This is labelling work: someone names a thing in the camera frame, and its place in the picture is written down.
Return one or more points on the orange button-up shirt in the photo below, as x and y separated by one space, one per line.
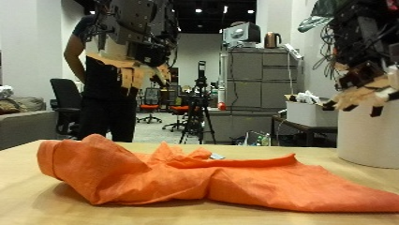
270 184

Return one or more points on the white power strip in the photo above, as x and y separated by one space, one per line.
292 51

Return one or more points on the white plastic bag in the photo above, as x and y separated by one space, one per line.
307 97

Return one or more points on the white storage box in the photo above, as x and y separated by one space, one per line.
308 114

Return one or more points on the copper kettle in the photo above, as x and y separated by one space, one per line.
271 40

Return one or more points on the white round planter pot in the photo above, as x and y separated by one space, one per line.
367 140

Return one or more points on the grey boxy monitor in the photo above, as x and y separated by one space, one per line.
240 34

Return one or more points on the orange seat office chair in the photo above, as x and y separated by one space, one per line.
178 109
149 107

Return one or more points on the dark side table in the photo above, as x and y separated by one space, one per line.
304 128

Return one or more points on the black office chair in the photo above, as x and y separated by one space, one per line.
63 93

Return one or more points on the grey drawer cabinet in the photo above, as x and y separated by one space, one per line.
248 81

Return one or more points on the person in dark T-shirt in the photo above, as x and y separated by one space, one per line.
103 118

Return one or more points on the small red ball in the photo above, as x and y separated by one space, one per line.
220 106

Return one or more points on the green plastic bottle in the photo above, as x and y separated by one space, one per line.
264 139

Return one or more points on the brown cushion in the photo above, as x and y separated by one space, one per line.
22 104

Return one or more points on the grey sofa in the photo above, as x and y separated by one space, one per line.
24 128

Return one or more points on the black camera tripod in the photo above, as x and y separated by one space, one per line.
200 87

